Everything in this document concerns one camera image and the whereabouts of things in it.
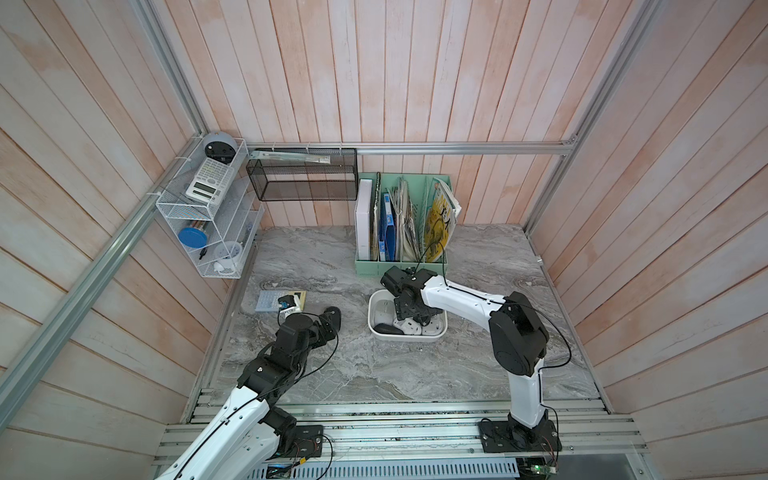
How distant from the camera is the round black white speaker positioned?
813 millimetres

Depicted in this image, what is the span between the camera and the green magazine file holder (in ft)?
3.13

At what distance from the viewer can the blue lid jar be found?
774 millimetres

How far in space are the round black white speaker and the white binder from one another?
0.39 metres

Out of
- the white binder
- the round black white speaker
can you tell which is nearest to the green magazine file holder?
the white binder

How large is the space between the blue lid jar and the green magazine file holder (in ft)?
1.42

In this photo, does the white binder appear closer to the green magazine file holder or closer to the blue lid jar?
the green magazine file holder

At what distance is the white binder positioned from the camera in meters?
0.92
